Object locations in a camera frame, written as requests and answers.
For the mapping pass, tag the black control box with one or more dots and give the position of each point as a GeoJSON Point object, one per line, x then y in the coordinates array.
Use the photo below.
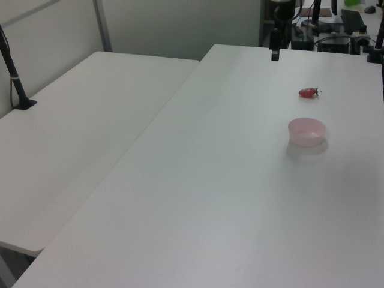
{"type": "Point", "coordinates": [303, 39]}

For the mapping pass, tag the brown board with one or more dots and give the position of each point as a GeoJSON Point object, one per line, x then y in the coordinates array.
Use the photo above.
{"type": "Point", "coordinates": [306, 12]}

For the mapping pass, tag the black upright pole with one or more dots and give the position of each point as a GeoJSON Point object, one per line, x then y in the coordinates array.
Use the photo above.
{"type": "Point", "coordinates": [316, 12]}

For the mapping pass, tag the dark computer mouse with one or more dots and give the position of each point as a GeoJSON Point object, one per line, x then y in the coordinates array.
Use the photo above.
{"type": "Point", "coordinates": [370, 9]}

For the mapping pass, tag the white side table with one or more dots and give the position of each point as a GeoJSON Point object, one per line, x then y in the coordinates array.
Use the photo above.
{"type": "Point", "coordinates": [75, 135]}

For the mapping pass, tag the black keyboard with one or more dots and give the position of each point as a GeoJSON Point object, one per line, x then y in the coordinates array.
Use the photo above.
{"type": "Point", "coordinates": [352, 20]}

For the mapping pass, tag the pink plastic bowl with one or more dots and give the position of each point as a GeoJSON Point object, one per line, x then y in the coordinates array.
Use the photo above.
{"type": "Point", "coordinates": [306, 135]}

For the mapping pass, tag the green object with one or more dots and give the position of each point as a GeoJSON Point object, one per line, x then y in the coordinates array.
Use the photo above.
{"type": "Point", "coordinates": [351, 2]}

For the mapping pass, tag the black pole with table clamp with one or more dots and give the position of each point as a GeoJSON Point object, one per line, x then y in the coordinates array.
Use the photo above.
{"type": "Point", "coordinates": [13, 75]}

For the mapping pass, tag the red strawberry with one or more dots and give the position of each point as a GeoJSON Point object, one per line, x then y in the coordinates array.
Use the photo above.
{"type": "Point", "coordinates": [306, 93]}

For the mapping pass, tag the black electronic device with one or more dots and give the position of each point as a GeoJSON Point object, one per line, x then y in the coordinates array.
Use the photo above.
{"type": "Point", "coordinates": [334, 45]}

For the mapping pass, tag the black camera stand clamp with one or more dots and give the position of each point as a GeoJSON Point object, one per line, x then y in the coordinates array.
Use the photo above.
{"type": "Point", "coordinates": [376, 51]}

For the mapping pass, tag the dark robot gripper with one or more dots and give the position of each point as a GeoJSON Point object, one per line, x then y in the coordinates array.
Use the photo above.
{"type": "Point", "coordinates": [275, 39]}

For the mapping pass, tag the grey metal partition post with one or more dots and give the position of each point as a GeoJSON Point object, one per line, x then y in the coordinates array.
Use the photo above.
{"type": "Point", "coordinates": [103, 24]}

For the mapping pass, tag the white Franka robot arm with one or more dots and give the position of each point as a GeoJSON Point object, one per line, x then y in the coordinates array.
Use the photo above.
{"type": "Point", "coordinates": [283, 9]}

